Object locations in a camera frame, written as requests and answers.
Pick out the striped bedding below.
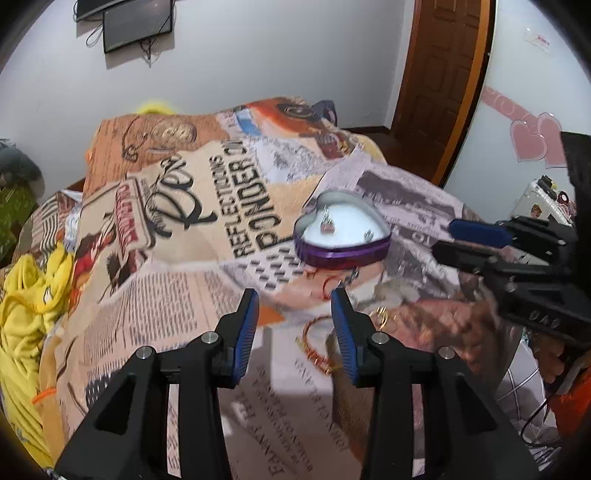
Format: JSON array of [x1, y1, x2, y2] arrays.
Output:
[[13, 189, 85, 260]]

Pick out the gold rings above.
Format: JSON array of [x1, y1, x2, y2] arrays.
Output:
[[369, 307, 400, 328]]

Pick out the red string bracelet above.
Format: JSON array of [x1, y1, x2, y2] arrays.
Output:
[[302, 316, 345, 372]]

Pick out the white paper label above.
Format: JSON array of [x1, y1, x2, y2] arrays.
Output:
[[525, 27, 553, 52]]

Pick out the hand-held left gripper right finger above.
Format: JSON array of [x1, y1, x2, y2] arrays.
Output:
[[330, 287, 541, 480]]

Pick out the person's right forearm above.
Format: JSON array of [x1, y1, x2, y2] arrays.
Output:
[[551, 369, 591, 440]]

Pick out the red hoop earring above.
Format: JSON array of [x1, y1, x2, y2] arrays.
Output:
[[307, 272, 341, 297]]

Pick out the green patterned cloth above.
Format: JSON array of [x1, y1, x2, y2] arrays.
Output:
[[0, 185, 38, 269]]

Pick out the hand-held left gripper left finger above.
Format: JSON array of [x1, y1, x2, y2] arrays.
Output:
[[54, 288, 260, 480]]

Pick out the newspaper print blanket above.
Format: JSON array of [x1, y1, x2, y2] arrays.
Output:
[[39, 96, 525, 480]]

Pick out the yellow foam tube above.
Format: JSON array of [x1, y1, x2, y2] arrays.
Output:
[[135, 99, 179, 116]]

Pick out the white stickered suitcase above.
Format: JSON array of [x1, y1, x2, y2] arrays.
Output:
[[509, 175, 578, 227]]

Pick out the person's right hand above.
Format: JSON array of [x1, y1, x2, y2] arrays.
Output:
[[530, 338, 573, 394]]

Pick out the blue bag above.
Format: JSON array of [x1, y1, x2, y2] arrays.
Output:
[[315, 99, 341, 129]]

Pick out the black cable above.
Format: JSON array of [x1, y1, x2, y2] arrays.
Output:
[[518, 385, 566, 449]]

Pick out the wall-mounted black television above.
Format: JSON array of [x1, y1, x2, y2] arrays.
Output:
[[75, 0, 126, 22]]

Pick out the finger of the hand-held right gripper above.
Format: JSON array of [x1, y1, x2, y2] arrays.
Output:
[[449, 216, 579, 260], [431, 241, 573, 282]]

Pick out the white sliding wardrobe door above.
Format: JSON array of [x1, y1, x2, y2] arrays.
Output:
[[442, 0, 591, 222]]

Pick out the pink heart stickers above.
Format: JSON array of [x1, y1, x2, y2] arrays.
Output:
[[509, 112, 568, 169]]

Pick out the brown wooden door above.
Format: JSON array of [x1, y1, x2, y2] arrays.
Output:
[[390, 0, 491, 186]]

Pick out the small black wall monitor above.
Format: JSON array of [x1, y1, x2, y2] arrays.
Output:
[[102, 0, 175, 54]]

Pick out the grey checked cloth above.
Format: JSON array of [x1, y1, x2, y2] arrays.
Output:
[[495, 342, 557, 445]]

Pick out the grey pillow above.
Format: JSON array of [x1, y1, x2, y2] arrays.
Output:
[[0, 137, 45, 197]]

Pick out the yellow cloth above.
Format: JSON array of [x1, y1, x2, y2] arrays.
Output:
[[0, 244, 75, 469]]

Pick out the purple heart-shaped tin box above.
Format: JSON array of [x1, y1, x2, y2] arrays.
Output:
[[294, 190, 392, 268]]

